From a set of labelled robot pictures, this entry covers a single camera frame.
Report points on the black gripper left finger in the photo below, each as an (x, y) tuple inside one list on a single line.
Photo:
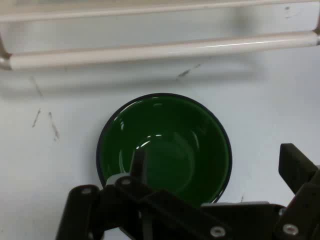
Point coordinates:
[(120, 200)]

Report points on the white metal rack frame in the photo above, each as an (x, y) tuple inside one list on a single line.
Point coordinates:
[(160, 47)]

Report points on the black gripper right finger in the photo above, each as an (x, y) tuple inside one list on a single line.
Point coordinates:
[(297, 175)]

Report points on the green enamel bowl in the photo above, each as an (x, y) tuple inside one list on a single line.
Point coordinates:
[(165, 147)]

